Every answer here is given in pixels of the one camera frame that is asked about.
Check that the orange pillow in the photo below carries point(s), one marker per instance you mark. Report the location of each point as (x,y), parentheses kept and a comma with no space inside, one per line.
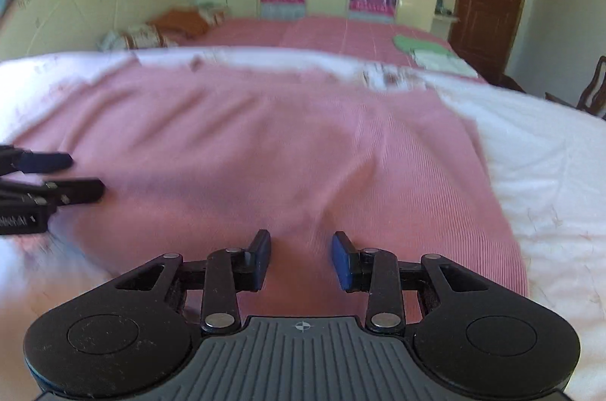
(182,21)

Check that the white floral quilt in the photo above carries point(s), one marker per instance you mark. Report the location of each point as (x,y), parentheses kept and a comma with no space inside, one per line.
(544,173)

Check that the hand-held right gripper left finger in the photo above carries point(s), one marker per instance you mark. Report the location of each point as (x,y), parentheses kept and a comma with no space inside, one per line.
(259,261)

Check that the white folded cloth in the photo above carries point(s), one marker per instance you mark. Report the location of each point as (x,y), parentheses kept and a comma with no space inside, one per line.
(447,62)

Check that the wooden chair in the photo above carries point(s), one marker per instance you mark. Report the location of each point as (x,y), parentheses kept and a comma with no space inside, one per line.
(594,90)

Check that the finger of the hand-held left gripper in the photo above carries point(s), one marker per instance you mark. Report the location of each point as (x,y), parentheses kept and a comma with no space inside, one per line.
(42,161)
(75,191)

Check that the pink long-sleeved sweater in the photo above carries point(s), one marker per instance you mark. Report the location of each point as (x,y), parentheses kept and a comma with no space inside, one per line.
(265,145)

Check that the pink checked bed sheet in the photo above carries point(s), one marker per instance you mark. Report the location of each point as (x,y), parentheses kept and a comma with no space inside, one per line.
(322,36)

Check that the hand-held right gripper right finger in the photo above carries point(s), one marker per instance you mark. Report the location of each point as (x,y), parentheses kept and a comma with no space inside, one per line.
(342,261)

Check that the small floral pillow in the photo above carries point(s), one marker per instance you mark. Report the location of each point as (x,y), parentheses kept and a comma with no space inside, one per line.
(214,13)

